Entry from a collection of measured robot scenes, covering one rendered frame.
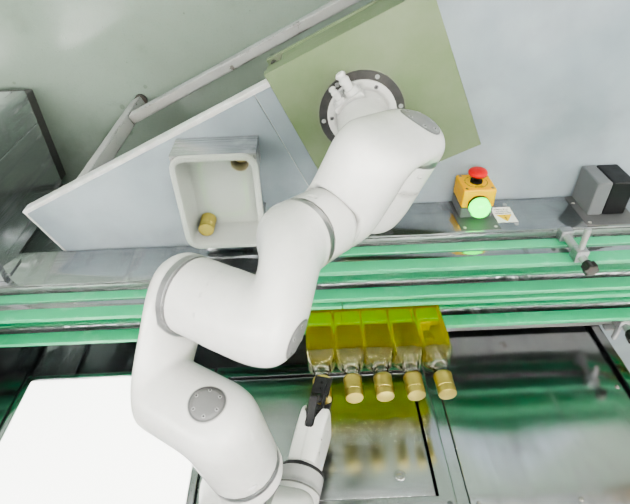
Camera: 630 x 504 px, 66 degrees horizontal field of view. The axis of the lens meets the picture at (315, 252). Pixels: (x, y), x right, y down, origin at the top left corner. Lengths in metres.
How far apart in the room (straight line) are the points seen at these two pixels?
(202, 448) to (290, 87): 0.63
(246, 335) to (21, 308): 0.85
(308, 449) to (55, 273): 0.72
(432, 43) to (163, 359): 0.66
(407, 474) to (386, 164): 0.65
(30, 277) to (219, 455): 0.86
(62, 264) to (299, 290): 0.90
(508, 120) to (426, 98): 0.24
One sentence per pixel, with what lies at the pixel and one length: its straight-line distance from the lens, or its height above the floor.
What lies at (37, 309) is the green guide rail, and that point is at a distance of 1.21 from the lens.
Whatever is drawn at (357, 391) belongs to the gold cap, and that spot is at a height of 1.16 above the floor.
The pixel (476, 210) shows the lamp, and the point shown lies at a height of 0.85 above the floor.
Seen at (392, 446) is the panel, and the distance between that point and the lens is 1.04.
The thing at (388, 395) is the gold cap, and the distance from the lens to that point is 0.94.
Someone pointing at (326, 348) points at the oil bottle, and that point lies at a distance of 0.97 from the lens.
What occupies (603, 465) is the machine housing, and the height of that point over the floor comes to 1.23.
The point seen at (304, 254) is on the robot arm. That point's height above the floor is 1.34.
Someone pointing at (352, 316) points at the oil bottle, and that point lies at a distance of 1.03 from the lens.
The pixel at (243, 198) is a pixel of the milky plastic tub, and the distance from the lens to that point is 1.10.
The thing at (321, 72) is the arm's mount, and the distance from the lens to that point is 0.90.
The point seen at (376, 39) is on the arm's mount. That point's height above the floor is 0.84.
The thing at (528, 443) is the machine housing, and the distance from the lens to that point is 1.14.
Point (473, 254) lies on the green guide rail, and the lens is 1.05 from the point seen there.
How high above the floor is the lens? 1.69
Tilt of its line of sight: 52 degrees down
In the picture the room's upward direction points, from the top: 177 degrees clockwise
